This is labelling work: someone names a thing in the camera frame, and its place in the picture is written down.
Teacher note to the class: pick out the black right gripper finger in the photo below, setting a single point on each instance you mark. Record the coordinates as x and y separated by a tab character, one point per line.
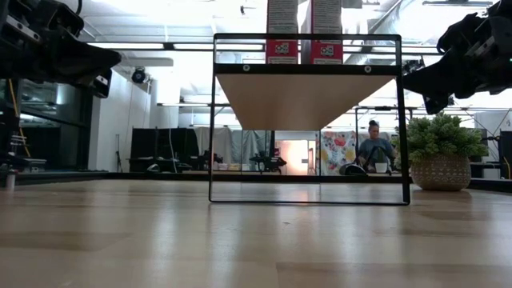
444	80
438	106

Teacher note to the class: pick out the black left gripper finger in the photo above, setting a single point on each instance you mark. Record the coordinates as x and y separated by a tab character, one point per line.
102	85
84	62

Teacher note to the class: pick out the red Froot Loops cereal box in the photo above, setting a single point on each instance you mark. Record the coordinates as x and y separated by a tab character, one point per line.
282	50
326	51

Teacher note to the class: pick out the black background robot arm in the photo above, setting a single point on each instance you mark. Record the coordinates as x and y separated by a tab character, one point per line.
354	170
268	162

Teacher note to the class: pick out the black track spotlight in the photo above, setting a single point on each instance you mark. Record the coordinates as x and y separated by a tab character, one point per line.
414	67

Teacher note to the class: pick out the long ceiling light strip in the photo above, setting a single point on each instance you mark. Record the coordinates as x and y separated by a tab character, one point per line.
128	45

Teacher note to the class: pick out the green plant in woven pot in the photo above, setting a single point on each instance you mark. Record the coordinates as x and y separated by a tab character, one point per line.
440	172

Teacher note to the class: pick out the person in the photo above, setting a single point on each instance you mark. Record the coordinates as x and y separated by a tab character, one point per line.
374	142

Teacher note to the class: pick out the black room divider panel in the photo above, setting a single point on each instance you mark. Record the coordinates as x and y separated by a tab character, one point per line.
152	144

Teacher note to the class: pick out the small white pot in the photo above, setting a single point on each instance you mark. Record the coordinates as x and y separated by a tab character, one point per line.
381	167

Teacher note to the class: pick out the grey metal tray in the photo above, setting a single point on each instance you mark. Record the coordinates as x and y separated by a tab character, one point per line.
34	165

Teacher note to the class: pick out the floral hanging cloth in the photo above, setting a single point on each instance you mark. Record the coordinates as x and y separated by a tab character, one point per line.
338	148

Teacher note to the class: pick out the white hanging cloth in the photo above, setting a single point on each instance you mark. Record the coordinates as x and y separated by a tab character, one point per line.
220	142

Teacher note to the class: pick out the small white cylinder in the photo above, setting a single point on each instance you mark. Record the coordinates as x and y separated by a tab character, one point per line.
10	182

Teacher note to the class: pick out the grey hanging cloth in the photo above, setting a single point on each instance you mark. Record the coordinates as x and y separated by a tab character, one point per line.
248	144

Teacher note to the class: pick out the round black ceiling camera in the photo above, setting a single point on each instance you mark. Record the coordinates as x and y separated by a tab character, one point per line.
138	75

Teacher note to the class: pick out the black aluminium rig frame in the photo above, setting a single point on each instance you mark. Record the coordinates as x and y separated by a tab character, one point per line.
192	176

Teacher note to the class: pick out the wooden shelf with black frame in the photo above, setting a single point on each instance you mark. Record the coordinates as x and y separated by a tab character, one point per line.
304	100

